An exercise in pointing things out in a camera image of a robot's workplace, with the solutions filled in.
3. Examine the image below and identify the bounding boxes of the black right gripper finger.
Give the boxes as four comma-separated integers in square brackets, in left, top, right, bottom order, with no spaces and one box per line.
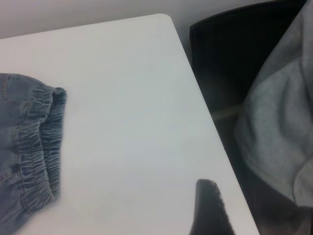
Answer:
[189,179,237,235]

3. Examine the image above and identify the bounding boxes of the blue denim jeans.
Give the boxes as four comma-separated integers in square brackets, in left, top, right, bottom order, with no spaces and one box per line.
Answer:
[0,72,67,233]

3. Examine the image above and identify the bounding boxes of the grey fleece garment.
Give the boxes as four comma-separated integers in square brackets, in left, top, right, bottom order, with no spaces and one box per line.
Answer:
[234,0,313,209]

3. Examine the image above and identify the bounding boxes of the black fabric chair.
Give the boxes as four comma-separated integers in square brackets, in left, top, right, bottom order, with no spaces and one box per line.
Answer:
[189,0,313,235]

